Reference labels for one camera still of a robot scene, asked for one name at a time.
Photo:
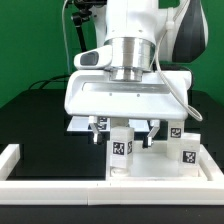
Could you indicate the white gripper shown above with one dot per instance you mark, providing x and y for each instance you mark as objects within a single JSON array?
[{"x": 90, "y": 92}]

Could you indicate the white square table top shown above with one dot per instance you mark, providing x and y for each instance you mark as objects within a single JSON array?
[{"x": 152, "y": 164}]

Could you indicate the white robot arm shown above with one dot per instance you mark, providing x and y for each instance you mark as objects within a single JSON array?
[{"x": 122, "y": 79}]

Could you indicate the white U-shaped obstacle fence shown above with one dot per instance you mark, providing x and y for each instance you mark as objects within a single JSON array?
[{"x": 208, "y": 192}]

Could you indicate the white AprilTag base plate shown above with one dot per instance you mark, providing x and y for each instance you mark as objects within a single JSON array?
[{"x": 80, "y": 124}]

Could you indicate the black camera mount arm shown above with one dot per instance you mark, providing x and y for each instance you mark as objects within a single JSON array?
[{"x": 80, "y": 30}]

